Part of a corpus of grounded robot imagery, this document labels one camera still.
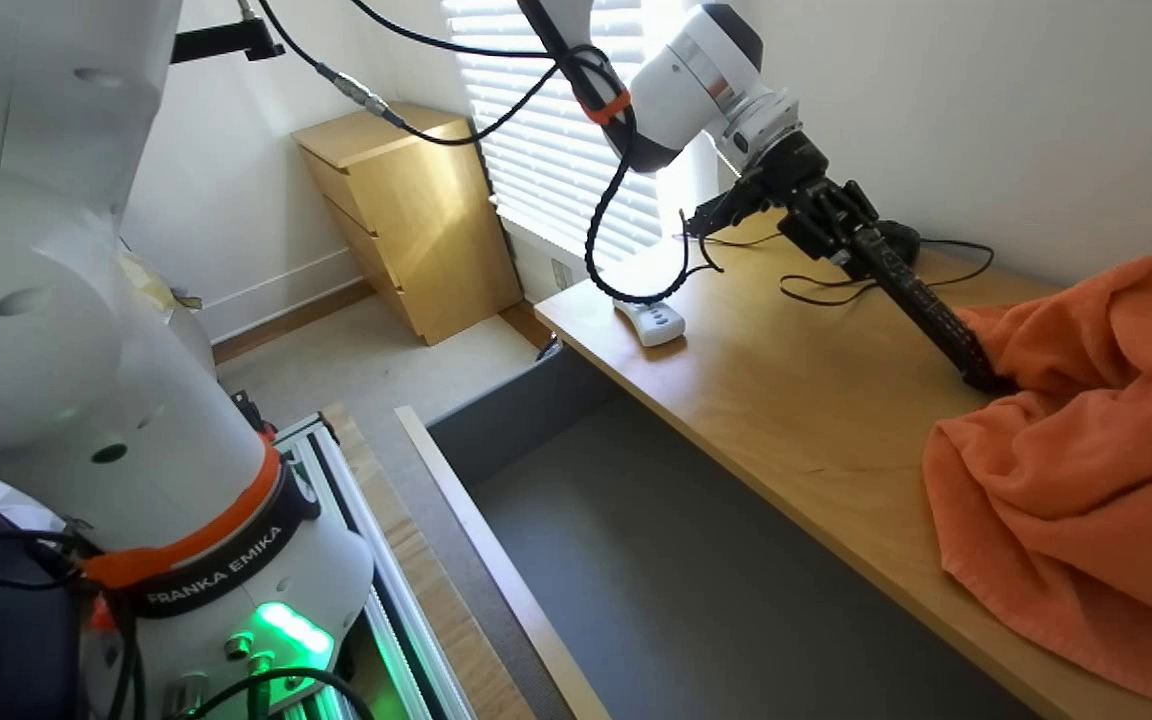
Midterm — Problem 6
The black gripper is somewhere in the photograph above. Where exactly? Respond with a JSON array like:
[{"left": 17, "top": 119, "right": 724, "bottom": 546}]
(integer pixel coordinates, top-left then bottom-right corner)
[{"left": 733, "top": 130, "right": 925, "bottom": 279}]

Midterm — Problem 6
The small white remote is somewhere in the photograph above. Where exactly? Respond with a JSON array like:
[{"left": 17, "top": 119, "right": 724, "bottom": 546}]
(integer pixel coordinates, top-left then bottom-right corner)
[{"left": 610, "top": 292, "right": 687, "bottom": 353}]

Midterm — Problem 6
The orange towel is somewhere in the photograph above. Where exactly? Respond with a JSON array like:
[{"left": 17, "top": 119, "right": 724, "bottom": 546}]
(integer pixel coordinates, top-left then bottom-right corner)
[{"left": 922, "top": 257, "right": 1152, "bottom": 720}]

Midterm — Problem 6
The wooden drawer cabinet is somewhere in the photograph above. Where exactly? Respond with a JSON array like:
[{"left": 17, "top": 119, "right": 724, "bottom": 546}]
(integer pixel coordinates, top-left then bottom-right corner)
[{"left": 294, "top": 100, "right": 523, "bottom": 348}]

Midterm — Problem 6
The black mouse cable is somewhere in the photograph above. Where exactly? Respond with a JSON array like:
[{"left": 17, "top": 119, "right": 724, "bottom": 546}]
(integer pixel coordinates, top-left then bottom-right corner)
[{"left": 700, "top": 225, "right": 1000, "bottom": 308}]

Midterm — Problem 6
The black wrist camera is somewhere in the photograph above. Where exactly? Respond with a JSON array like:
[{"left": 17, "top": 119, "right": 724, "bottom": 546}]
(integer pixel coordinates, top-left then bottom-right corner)
[{"left": 681, "top": 182, "right": 771, "bottom": 248}]

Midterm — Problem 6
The wooden frame board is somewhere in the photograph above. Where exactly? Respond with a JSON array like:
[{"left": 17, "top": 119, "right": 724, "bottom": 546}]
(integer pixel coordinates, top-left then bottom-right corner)
[{"left": 392, "top": 404, "right": 611, "bottom": 720}]

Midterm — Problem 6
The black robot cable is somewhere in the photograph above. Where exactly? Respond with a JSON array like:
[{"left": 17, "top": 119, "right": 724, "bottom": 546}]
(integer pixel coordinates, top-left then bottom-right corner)
[{"left": 253, "top": 0, "right": 705, "bottom": 308}]

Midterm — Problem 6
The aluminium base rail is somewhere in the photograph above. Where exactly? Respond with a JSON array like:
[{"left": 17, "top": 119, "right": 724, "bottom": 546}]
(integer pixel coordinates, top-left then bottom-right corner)
[{"left": 272, "top": 414, "right": 477, "bottom": 720}]

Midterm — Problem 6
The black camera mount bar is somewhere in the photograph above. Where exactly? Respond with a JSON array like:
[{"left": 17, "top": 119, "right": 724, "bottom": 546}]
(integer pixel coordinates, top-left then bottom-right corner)
[{"left": 174, "top": 15, "right": 287, "bottom": 68}]

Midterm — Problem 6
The black base cable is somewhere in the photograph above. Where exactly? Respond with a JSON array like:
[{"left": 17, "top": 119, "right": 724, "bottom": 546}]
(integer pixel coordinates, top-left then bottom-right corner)
[{"left": 180, "top": 662, "right": 375, "bottom": 720}]

